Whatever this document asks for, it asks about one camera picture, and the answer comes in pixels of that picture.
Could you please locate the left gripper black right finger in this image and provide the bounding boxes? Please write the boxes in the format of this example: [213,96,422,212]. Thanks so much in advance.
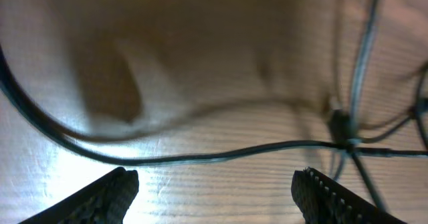
[291,167,405,224]

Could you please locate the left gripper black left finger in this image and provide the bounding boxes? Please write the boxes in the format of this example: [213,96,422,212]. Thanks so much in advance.
[21,167,139,224]

